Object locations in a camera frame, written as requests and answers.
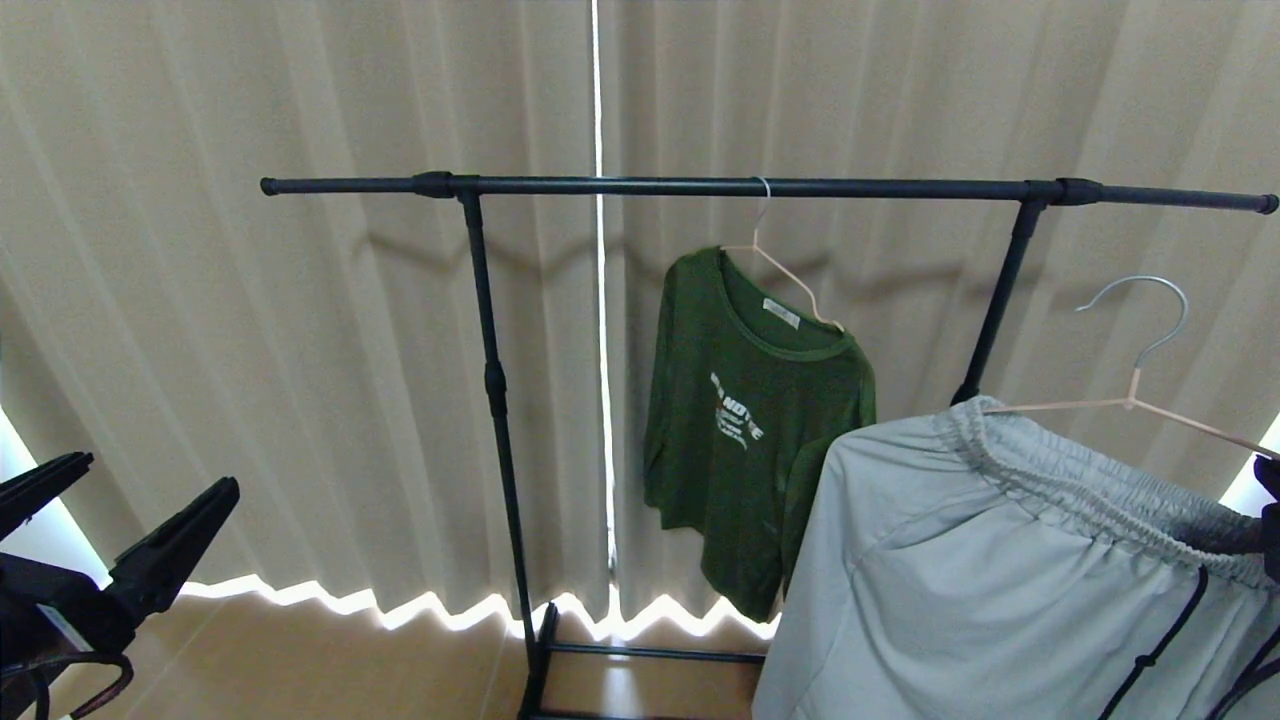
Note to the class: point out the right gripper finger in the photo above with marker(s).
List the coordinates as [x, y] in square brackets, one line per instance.
[1271, 480]

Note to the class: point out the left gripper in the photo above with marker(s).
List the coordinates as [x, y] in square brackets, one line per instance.
[30, 600]

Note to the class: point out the pink clothes hanger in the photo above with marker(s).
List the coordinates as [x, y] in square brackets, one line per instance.
[1135, 390]
[753, 243]

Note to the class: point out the pale grey shorts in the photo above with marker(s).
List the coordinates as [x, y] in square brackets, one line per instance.
[950, 600]

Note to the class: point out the green long-sleeved shirt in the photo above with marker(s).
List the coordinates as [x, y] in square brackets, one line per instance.
[730, 520]

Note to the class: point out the black clothes rack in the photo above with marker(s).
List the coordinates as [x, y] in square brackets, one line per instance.
[650, 187]

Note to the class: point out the beige curtain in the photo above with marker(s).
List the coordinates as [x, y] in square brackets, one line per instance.
[250, 350]

